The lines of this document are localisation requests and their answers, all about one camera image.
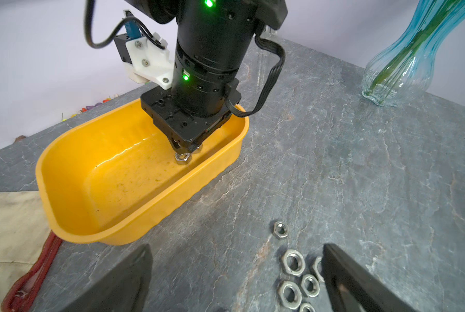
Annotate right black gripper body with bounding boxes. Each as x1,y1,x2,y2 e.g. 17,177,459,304
141,1,256,154

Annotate beige work glove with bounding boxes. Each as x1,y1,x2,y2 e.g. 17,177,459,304
0,191,62,311

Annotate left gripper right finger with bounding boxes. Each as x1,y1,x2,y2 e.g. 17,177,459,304
322,243,414,311

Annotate yellow plastic storage box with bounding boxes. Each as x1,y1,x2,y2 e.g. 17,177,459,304
35,100,249,246

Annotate blue glass vase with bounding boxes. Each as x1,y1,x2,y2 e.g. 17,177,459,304
361,0,465,107

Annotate steel hex nut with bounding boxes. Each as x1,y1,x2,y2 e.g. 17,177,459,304
300,274,320,298
272,221,289,239
175,153,192,165
277,281,302,310
299,302,316,312
281,249,306,277
312,256,325,283

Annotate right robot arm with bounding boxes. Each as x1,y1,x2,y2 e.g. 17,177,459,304
132,1,288,155

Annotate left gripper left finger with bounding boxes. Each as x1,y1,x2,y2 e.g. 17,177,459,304
63,244,153,311

